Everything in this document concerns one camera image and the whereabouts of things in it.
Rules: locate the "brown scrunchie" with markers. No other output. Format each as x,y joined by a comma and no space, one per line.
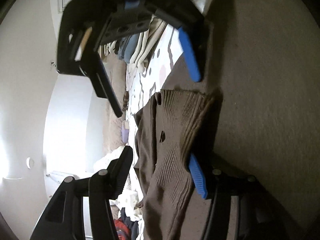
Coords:
125,101

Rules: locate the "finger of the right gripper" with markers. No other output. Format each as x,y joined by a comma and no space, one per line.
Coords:
189,22
101,83

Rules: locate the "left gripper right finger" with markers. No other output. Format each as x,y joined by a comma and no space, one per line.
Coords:
239,205

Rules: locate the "purple book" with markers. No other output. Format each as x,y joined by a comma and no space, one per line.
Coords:
125,131

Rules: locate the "ceiling lamp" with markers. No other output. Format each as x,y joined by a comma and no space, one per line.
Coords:
29,163

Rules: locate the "white garment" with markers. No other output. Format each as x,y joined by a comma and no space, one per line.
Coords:
130,198

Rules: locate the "brown knit cardigan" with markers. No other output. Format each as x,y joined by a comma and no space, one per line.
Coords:
257,108

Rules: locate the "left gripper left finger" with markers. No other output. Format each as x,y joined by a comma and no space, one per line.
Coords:
63,216

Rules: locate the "cream folded knit garment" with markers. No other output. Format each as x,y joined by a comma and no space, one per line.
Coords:
146,42

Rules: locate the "black garment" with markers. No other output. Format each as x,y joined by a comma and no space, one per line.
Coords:
133,226

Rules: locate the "fluffy white pillow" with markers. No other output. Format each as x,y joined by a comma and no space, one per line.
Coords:
114,166

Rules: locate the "beige quilted duvet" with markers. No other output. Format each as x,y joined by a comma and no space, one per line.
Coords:
113,115

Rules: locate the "red plaid garment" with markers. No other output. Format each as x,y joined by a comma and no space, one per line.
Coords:
123,232

